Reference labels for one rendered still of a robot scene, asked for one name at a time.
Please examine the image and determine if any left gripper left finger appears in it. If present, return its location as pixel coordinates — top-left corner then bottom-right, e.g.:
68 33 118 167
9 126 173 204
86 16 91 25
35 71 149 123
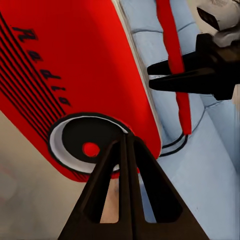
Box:
58 133 133 240

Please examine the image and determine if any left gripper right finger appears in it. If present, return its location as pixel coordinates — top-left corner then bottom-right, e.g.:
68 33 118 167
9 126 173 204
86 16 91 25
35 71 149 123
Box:
125 133 210 240

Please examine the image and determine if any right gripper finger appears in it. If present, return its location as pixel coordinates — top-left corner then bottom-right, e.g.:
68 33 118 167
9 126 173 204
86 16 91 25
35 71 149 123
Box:
147 51 206 76
149 47 220 95

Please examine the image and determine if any radio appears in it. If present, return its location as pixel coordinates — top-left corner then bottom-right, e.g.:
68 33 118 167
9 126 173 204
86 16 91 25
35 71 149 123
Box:
0 0 192 183

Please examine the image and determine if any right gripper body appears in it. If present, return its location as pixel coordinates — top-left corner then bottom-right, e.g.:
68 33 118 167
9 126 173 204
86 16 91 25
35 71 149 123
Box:
195 33 240 101

